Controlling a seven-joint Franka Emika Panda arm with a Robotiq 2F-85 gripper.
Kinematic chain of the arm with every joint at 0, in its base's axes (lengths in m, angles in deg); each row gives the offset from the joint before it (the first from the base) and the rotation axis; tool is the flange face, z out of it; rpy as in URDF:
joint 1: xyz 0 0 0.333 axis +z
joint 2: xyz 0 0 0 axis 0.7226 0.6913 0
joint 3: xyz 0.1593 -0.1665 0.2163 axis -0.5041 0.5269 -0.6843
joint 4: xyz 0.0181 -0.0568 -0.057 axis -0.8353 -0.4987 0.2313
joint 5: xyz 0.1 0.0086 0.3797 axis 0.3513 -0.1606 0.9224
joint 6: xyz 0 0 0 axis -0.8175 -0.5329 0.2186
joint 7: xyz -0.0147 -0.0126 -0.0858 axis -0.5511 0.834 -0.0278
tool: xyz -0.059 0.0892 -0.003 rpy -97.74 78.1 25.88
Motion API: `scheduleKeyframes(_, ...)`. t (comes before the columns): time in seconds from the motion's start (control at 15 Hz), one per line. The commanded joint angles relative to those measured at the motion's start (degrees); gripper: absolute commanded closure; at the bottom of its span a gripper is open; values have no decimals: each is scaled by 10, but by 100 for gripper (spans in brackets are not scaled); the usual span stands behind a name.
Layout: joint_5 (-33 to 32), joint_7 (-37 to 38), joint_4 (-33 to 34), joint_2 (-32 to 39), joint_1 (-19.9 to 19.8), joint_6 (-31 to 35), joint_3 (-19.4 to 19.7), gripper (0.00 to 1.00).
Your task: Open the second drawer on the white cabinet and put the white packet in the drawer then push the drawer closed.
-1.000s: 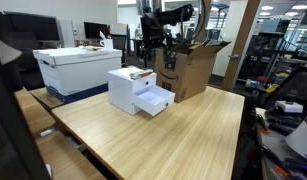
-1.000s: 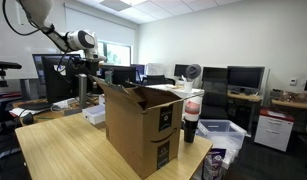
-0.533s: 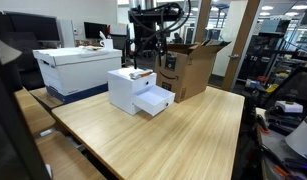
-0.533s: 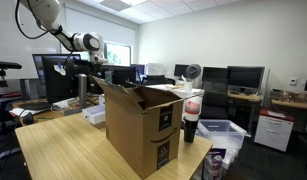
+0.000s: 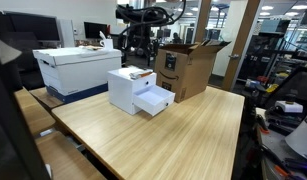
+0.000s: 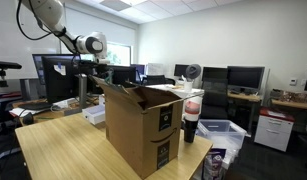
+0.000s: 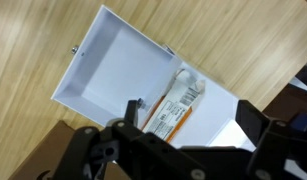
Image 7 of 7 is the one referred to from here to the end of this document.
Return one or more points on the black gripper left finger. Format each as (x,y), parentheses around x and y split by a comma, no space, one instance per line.
(83,153)

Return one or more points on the white orange packet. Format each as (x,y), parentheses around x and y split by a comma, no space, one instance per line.
(174,110)

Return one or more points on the white cabinet drawer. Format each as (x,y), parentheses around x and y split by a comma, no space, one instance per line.
(126,66)

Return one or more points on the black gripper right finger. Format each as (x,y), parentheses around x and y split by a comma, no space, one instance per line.
(279,150)

